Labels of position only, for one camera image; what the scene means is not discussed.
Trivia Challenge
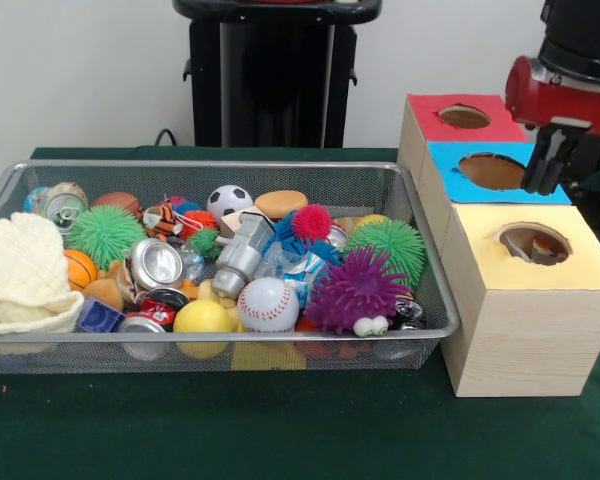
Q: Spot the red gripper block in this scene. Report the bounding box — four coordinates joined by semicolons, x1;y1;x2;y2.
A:
504;54;600;196

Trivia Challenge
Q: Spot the colourful patterned cloth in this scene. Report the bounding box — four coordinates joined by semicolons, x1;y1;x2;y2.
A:
507;234;569;265

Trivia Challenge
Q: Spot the purple spiky fish toy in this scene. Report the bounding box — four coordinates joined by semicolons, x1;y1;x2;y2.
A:
303;244;414;339

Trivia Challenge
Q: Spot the crushed silver can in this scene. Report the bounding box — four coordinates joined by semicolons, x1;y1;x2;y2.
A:
129;238;185;292

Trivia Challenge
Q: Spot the wooden box with three holes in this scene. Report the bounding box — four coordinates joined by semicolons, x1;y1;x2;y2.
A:
397;93;600;400

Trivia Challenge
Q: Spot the shallow metal mesh bin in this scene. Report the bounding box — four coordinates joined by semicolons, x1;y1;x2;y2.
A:
0;159;462;375

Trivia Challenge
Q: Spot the green puffer ball with eyes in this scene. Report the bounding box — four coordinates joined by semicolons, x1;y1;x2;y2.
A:
343;218;427;290

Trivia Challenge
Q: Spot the small pink spiky ball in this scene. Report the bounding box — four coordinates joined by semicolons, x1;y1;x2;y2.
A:
293;202;335;241

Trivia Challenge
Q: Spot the orange round sponge disc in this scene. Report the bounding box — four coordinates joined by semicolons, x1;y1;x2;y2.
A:
253;189;310;220

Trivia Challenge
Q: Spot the white baseball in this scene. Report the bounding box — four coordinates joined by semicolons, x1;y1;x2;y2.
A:
237;277;301;334

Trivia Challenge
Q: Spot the small soccer ball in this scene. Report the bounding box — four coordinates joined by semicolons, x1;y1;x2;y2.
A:
206;184;255;219

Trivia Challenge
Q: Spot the yellow smiley ball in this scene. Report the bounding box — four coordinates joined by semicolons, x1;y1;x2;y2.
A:
173;300;235;334

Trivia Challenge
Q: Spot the cream knitted cloth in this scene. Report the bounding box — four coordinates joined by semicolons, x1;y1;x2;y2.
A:
0;212;85;337

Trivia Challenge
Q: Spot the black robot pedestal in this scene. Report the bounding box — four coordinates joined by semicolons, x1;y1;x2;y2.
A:
172;0;384;149

